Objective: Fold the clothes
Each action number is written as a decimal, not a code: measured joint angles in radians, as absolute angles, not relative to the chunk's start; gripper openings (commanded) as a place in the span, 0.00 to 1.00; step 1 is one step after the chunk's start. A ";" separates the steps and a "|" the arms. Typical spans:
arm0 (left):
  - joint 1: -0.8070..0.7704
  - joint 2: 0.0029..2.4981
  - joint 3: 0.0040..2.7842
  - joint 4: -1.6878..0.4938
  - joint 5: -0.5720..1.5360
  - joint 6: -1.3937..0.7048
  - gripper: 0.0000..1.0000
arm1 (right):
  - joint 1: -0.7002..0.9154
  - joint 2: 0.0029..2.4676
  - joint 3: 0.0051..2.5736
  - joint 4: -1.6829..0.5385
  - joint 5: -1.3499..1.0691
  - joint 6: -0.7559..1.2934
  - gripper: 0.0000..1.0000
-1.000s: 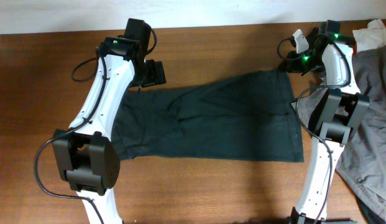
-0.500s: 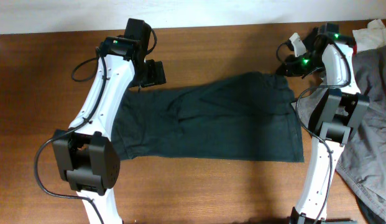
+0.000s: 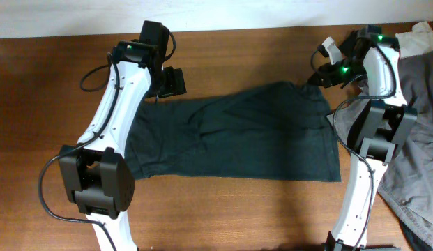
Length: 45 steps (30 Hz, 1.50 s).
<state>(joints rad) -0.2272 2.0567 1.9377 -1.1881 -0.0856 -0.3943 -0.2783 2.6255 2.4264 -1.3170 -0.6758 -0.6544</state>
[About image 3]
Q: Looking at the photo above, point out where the black Nike t-shirt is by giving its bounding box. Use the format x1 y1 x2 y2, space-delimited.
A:
125 82 341 182

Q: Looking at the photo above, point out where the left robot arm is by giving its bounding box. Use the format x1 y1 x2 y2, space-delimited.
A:
59 40 185 250

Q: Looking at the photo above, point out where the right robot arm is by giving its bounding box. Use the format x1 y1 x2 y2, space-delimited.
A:
307 25 418 251

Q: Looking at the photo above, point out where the black garment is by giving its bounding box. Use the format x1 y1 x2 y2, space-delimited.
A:
339 30 358 57

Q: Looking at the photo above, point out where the white garment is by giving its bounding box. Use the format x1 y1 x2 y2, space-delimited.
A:
395 22 433 59

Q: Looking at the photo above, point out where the grey garment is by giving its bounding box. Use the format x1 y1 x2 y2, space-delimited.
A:
327 47 433 250

